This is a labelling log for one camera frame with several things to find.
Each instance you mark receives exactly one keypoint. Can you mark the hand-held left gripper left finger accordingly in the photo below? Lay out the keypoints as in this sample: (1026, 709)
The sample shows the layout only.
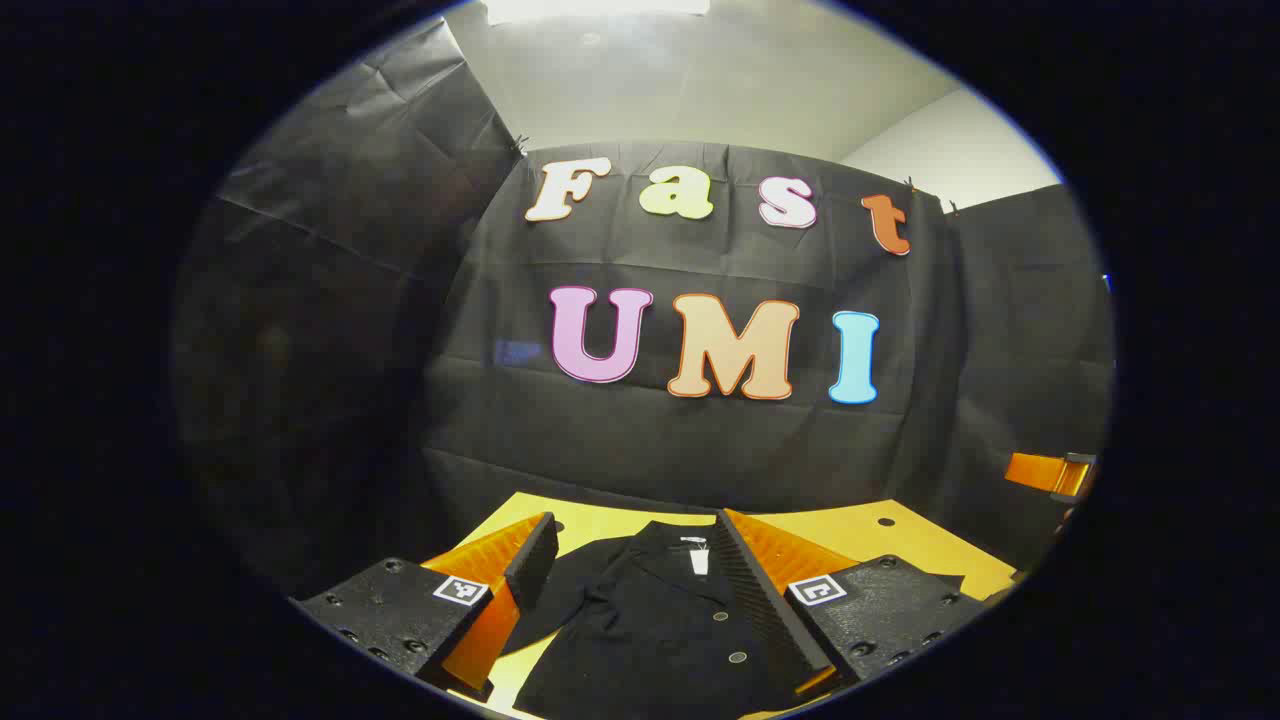
(530, 565)

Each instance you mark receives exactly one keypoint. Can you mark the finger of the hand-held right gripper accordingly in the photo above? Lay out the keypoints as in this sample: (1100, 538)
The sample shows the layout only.
(1040, 470)

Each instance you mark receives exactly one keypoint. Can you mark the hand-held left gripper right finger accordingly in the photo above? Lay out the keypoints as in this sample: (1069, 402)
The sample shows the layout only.
(760, 600)

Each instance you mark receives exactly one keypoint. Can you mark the black button shirt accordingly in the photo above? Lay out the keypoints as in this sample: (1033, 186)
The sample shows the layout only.
(650, 640)

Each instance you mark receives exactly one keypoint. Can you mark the black backdrop cloth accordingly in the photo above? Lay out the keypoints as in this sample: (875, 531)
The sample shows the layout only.
(700, 450)

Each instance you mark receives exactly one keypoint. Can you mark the ceiling light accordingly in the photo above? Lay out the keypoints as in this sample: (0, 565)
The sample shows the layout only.
(600, 8)

